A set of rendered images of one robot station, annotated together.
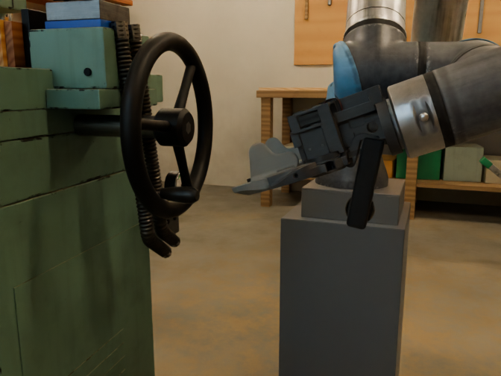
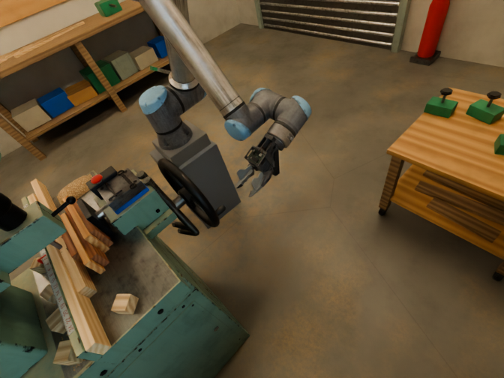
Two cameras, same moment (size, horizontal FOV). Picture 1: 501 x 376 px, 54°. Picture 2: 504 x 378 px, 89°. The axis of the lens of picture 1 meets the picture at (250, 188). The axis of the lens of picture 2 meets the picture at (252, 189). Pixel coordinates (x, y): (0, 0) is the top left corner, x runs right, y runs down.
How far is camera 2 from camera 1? 0.72 m
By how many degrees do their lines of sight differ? 54
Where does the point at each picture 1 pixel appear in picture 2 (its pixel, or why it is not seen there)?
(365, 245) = (207, 158)
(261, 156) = (255, 181)
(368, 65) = (250, 125)
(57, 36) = (131, 211)
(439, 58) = (266, 109)
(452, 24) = not seen: hidden behind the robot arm
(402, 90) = (281, 134)
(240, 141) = not seen: outside the picture
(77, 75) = (152, 216)
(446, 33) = not seen: hidden behind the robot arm
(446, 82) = (292, 125)
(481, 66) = (297, 115)
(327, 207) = (184, 157)
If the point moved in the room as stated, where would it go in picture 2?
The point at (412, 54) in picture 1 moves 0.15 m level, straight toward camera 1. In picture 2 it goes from (259, 112) to (292, 126)
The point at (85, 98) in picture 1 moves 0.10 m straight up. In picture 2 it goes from (169, 220) to (151, 199)
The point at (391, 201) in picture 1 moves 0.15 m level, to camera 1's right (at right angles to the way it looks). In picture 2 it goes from (205, 137) to (219, 120)
